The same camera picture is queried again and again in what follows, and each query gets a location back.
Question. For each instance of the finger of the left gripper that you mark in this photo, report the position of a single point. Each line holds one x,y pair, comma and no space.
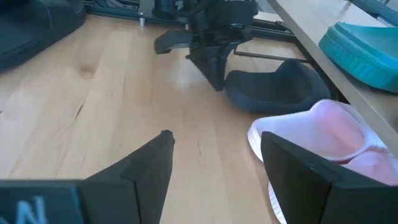
172,42
214,65

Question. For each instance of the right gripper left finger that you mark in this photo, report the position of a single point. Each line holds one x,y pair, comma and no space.
140,186

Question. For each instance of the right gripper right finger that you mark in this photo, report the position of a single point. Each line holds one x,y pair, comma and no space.
304,193

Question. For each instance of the pink foam slide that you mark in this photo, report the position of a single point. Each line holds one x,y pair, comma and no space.
311,130

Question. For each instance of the green foam slide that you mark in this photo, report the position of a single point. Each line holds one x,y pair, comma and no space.
367,53

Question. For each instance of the wooden shelf board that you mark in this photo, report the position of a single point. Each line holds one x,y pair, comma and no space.
326,46

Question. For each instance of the dark navy slide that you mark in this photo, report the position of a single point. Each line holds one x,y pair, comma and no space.
31,31
273,96

